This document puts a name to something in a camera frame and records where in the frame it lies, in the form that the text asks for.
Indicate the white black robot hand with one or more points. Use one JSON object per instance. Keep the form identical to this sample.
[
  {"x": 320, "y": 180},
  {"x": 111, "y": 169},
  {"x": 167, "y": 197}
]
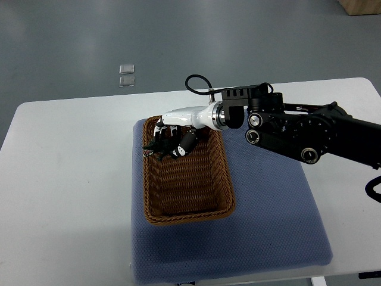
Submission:
[{"x": 185, "y": 125}]

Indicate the dark toy crocodile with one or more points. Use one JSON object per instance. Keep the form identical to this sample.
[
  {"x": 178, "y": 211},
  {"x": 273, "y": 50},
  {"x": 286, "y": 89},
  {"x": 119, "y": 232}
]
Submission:
[{"x": 163, "y": 147}]

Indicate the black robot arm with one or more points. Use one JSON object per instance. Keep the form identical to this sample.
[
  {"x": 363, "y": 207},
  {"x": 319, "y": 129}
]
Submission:
[{"x": 299, "y": 131}]

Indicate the brown wicker basket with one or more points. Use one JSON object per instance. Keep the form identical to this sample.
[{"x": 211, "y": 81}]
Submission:
[{"x": 193, "y": 188}]

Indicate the lower clear floor plate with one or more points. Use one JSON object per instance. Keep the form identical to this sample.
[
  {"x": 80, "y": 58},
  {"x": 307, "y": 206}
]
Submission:
[{"x": 127, "y": 81}]

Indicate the clear floor plate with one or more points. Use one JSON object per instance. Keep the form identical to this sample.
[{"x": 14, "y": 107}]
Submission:
[
  {"x": 127, "y": 69},
  {"x": 127, "y": 81}
]

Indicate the upper clear floor plate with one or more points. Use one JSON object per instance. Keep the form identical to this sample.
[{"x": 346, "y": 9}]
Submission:
[{"x": 127, "y": 69}]

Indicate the blue grey cushion mat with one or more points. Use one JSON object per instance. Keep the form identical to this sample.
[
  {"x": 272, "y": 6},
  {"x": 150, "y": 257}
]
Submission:
[{"x": 275, "y": 226}]

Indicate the wooden box corner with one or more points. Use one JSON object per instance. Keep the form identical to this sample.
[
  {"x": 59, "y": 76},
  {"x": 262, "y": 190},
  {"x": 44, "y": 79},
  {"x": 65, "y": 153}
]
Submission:
[{"x": 361, "y": 7}]

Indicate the white table leg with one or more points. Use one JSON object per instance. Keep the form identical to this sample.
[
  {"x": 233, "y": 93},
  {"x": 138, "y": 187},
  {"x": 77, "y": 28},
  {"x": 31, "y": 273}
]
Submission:
[{"x": 318, "y": 281}]

